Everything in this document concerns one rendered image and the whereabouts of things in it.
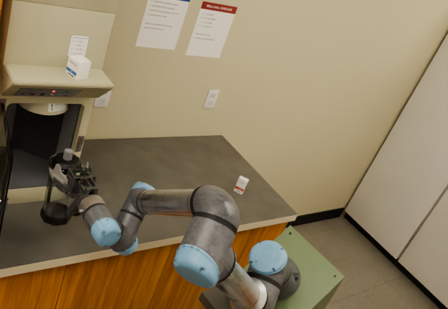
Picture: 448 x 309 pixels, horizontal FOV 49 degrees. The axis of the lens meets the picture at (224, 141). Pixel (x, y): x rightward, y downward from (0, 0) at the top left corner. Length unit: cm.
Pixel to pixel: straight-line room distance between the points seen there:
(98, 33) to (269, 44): 127
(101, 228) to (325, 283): 78
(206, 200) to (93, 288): 95
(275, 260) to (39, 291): 87
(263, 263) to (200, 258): 43
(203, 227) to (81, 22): 80
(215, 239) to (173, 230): 87
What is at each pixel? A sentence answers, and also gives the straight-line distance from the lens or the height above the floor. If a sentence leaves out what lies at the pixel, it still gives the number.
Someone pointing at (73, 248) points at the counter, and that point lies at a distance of 186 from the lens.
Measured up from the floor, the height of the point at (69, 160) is 128.
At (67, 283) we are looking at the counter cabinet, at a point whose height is 77.
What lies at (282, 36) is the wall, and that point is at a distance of 279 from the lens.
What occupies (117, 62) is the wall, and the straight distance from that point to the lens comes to 231.
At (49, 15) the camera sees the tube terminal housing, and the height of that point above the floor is 168.
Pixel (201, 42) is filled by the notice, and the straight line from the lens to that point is 248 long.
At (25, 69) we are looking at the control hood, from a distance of 164.
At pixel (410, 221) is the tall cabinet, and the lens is 418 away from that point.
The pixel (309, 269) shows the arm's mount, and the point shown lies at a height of 117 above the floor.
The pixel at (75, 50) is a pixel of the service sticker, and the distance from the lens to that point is 170.
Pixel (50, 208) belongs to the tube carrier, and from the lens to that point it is 175.
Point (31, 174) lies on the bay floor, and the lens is 202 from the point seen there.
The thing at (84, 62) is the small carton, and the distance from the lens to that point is 163.
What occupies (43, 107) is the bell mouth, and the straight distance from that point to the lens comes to 180.
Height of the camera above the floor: 222
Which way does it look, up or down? 27 degrees down
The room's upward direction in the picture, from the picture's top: 22 degrees clockwise
